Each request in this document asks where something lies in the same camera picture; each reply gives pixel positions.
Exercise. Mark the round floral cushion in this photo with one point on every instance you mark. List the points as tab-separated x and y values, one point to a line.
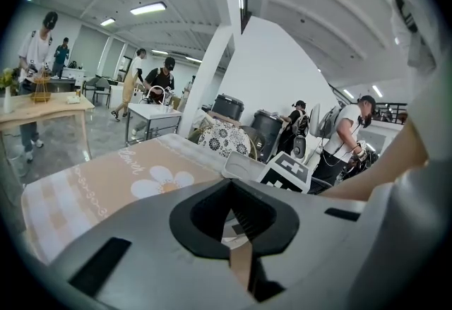
222	139

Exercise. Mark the gold round-frame chair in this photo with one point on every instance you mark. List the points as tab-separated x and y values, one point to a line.
252	146

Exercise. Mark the grey chair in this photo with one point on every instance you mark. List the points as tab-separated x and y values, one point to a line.
102	88
89	86

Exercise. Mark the white vase with yellow flowers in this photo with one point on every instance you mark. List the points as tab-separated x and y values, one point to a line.
7	100

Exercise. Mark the pink floral tablecloth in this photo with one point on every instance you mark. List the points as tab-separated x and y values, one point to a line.
106	178

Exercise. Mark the light wooden table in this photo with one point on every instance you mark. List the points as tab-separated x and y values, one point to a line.
46	111

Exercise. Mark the black metal railing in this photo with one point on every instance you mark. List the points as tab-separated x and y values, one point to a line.
392	112

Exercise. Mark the person's right forearm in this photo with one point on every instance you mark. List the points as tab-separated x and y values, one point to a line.
385	167

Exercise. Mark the white square pillar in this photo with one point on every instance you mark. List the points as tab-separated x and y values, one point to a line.
212	65

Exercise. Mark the dark desk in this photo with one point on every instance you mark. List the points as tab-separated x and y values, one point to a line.
61	84

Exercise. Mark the ceiling light panel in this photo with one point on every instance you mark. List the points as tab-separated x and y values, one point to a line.
107	22
148	8

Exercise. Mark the small tissue box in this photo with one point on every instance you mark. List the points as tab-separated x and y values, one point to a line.
73	100

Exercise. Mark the white rectangular tray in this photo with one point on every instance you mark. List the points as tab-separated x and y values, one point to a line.
243	169

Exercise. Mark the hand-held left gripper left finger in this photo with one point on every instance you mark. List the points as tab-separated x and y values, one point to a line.
148	259

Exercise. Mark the curved metal faucet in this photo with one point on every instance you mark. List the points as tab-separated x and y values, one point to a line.
155	88

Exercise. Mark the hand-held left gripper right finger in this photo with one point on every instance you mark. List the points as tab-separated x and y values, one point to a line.
318	245

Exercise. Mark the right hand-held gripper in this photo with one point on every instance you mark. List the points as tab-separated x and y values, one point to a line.
286	172

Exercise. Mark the black wrapped bin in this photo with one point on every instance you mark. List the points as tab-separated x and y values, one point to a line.
227	107

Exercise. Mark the white sink table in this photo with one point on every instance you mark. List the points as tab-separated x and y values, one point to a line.
155	114

